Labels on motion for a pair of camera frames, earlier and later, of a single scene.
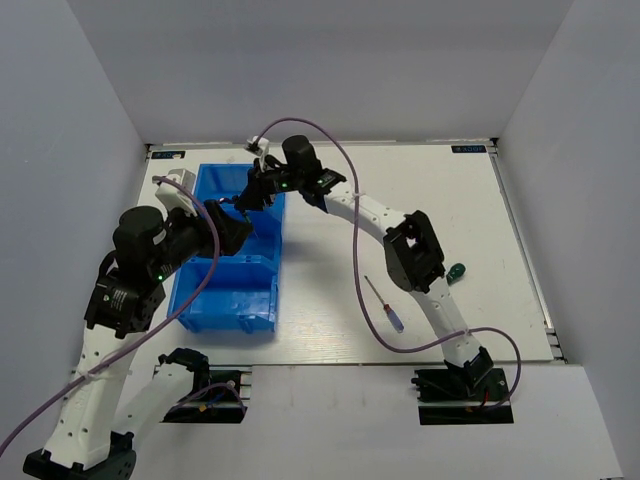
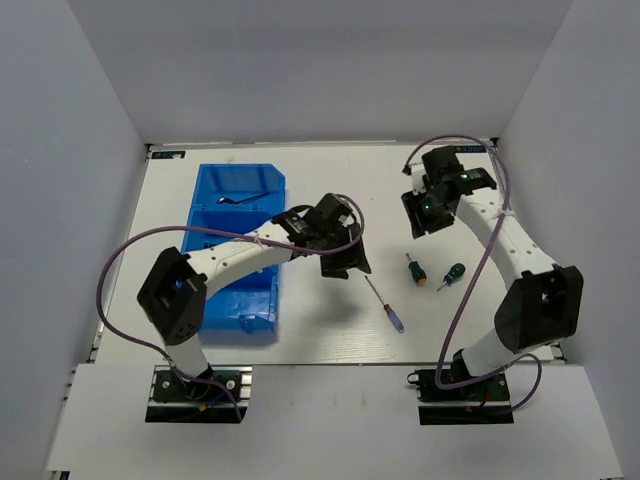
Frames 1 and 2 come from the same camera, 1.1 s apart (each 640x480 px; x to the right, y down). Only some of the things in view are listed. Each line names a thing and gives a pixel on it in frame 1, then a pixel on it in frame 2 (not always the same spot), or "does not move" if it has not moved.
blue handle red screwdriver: x=392 y=316 does not move
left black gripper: x=232 y=231 to x=354 y=256
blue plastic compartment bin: x=240 y=296 does not move
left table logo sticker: x=167 y=155 does not move
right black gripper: x=258 y=189 to x=420 y=224
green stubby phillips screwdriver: x=455 y=272 does not move
